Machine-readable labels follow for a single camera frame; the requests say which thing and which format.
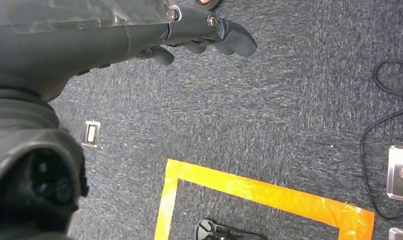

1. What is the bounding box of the black adapter floor cable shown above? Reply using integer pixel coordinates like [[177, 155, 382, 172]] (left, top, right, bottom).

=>
[[359, 105, 403, 221]]

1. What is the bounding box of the closed floor socket with label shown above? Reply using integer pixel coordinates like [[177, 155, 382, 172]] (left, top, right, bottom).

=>
[[388, 227, 403, 240]]

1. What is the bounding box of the small steel floor socket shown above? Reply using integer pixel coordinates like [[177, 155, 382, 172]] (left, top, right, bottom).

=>
[[81, 120, 102, 149]]

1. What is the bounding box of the black robot foot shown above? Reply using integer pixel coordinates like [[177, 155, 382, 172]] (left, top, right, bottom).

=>
[[195, 218, 269, 240]]

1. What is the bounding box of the thin black floor cable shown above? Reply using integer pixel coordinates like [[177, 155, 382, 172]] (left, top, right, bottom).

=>
[[373, 60, 403, 98]]

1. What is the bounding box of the open floor socket with plug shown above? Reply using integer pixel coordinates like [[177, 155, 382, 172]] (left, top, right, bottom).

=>
[[386, 144, 403, 204]]

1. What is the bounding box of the black round pink-centred object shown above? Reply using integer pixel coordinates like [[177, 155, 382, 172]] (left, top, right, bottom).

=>
[[192, 0, 223, 11]]

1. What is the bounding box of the yellow floor tape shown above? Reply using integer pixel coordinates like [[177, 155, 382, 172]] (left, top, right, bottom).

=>
[[154, 158, 376, 240]]

